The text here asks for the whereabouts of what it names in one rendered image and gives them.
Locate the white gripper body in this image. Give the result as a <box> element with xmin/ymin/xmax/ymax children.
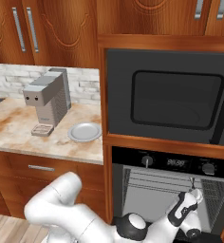
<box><xmin>186</xmin><ymin>188</ymin><xmax>204</xmax><ymax>207</ymax></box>

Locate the black oven knob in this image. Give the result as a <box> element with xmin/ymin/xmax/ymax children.
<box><xmin>140</xmin><ymin>155</ymin><xmax>155</xmax><ymax>169</ymax></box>
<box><xmin>201</xmin><ymin>161</ymin><xmax>216</xmax><ymax>176</ymax></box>

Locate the metal oven rack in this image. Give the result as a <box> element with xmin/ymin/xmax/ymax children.
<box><xmin>126</xmin><ymin>173</ymin><xmax>194</xmax><ymax>195</ymax></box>

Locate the black built-in oven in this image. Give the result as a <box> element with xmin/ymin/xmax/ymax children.
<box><xmin>111</xmin><ymin>145</ymin><xmax>224</xmax><ymax>243</ymax></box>

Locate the black oven door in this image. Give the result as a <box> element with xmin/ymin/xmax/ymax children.
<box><xmin>174</xmin><ymin>230</ymin><xmax>224</xmax><ymax>243</ymax></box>

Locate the black microwave oven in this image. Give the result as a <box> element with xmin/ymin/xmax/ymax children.
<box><xmin>105</xmin><ymin>47</ymin><xmax>224</xmax><ymax>148</ymax></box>

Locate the grey round plate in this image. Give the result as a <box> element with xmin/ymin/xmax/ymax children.
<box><xmin>66</xmin><ymin>121</ymin><xmax>103</xmax><ymax>143</ymax></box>

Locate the wooden drawer front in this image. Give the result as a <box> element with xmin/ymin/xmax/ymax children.
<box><xmin>5</xmin><ymin>152</ymin><xmax>106</xmax><ymax>193</ymax></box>

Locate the grey coffee machine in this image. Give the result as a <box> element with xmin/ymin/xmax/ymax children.
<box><xmin>22</xmin><ymin>67</ymin><xmax>72</xmax><ymax>138</ymax></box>

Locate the wooden base cupboard door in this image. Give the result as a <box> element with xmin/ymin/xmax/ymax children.
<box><xmin>0</xmin><ymin>174</ymin><xmax>106</xmax><ymax>221</ymax></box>

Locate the silver drawer handle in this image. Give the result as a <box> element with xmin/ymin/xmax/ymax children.
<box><xmin>28</xmin><ymin>163</ymin><xmax>56</xmax><ymax>173</ymax></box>

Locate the wooden wall cupboard door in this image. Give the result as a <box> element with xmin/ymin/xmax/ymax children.
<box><xmin>0</xmin><ymin>0</ymin><xmax>35</xmax><ymax>66</ymax></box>
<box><xmin>96</xmin><ymin>0</ymin><xmax>213</xmax><ymax>36</ymax></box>
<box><xmin>204</xmin><ymin>0</ymin><xmax>224</xmax><ymax>38</ymax></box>
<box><xmin>21</xmin><ymin>0</ymin><xmax>100</xmax><ymax>69</ymax></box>

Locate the silver cupboard handle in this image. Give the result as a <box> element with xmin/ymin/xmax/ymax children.
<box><xmin>11</xmin><ymin>7</ymin><xmax>28</xmax><ymax>53</ymax></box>
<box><xmin>26</xmin><ymin>7</ymin><xmax>41</xmax><ymax>54</ymax></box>
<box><xmin>216</xmin><ymin>0</ymin><xmax>224</xmax><ymax>21</ymax></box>
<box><xmin>194</xmin><ymin>0</ymin><xmax>205</xmax><ymax>20</ymax></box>

